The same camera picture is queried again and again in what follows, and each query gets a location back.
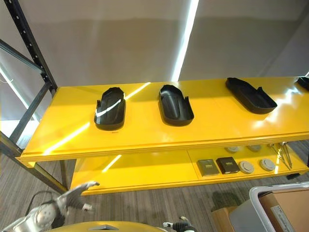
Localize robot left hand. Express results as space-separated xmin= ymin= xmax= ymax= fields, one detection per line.
xmin=58 ymin=181 xmax=100 ymax=211

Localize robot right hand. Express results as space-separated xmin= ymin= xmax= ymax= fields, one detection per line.
xmin=162 ymin=216 xmax=197 ymax=232

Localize small plain cardboard box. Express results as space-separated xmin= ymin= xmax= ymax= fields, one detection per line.
xmin=211 ymin=205 xmax=239 ymax=232

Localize yellow lower shelf board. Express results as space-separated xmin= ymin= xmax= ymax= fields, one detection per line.
xmin=70 ymin=139 xmax=309 ymax=196

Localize yellow shelf board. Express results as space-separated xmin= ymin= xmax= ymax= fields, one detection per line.
xmin=70 ymin=139 xmax=309 ymax=196
xmin=15 ymin=76 xmax=309 ymax=168

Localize dark olive small box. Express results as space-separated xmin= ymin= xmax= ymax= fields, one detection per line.
xmin=197 ymin=159 xmax=220 ymax=177

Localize grey plastic box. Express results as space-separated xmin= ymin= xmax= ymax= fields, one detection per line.
xmin=228 ymin=181 xmax=309 ymax=232

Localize dark brown small box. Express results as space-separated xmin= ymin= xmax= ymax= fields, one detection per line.
xmin=216 ymin=156 xmax=240 ymax=174

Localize brown cardboard box with label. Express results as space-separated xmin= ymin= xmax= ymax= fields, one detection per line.
xmin=257 ymin=189 xmax=309 ymax=232

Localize yellow upper shelf board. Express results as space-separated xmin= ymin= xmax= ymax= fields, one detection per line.
xmin=15 ymin=76 xmax=309 ymax=168

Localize robot body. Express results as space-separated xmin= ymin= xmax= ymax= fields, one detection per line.
xmin=49 ymin=220 xmax=165 ymax=232

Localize black sole-shaped part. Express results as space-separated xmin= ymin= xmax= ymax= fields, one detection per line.
xmin=158 ymin=84 xmax=195 ymax=127
xmin=225 ymin=77 xmax=278 ymax=115
xmin=296 ymin=76 xmax=309 ymax=91
xmin=93 ymin=87 xmax=126 ymax=131

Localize thin metal rod tool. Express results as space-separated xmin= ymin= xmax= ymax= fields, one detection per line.
xmin=267 ymin=143 xmax=287 ymax=167

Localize metal tongs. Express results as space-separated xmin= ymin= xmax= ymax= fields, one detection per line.
xmin=278 ymin=142 xmax=294 ymax=169

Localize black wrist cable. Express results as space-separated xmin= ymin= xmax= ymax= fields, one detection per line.
xmin=24 ymin=190 xmax=60 ymax=216

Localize dark metal shelf frame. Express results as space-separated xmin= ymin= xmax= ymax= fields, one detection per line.
xmin=0 ymin=0 xmax=73 ymax=194

